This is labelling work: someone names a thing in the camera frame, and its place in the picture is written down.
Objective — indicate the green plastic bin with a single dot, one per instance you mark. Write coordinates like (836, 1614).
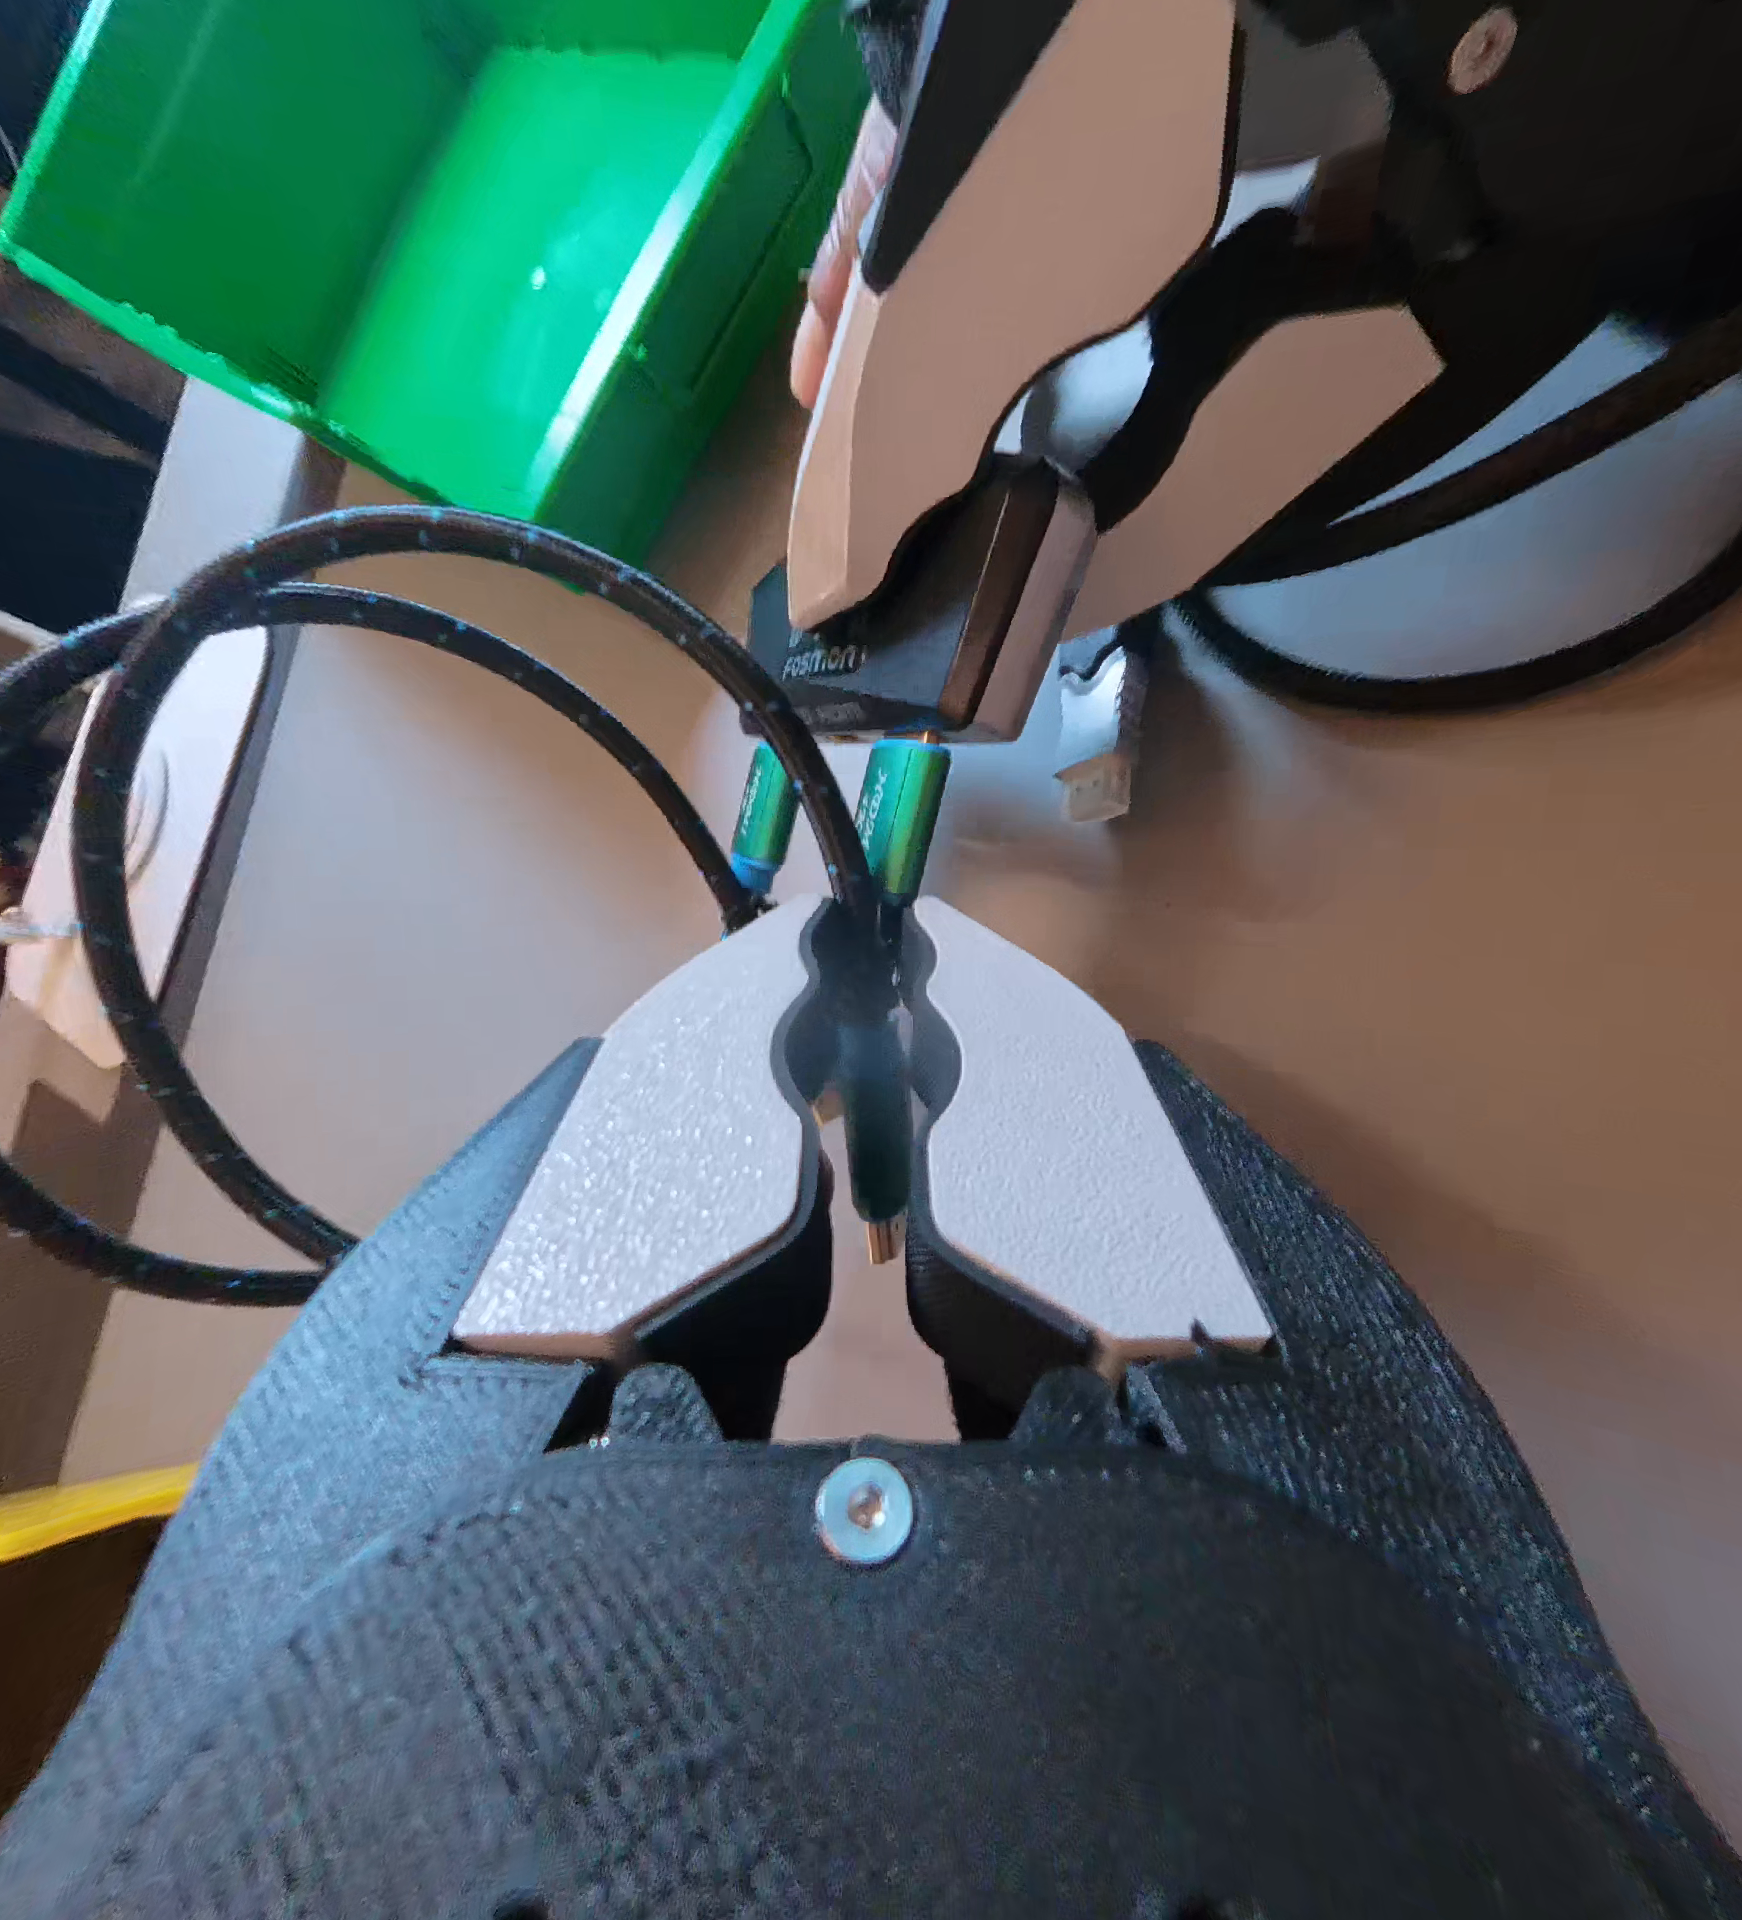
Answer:
(289, 182)

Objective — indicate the white board stand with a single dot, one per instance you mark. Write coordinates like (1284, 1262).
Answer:
(182, 839)

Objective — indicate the grey hdmi switch adapter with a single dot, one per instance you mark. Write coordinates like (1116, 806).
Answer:
(993, 599)

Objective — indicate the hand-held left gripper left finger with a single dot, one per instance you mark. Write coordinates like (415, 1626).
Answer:
(647, 1171)

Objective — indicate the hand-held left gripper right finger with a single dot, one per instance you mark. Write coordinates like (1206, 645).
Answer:
(1099, 1171)

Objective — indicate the person's right hand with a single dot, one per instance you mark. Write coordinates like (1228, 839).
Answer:
(841, 270)

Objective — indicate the yellow plastic bin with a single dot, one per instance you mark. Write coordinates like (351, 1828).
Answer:
(32, 1513)

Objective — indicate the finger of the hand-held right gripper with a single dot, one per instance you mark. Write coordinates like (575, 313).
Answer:
(1050, 196)
(1264, 432)

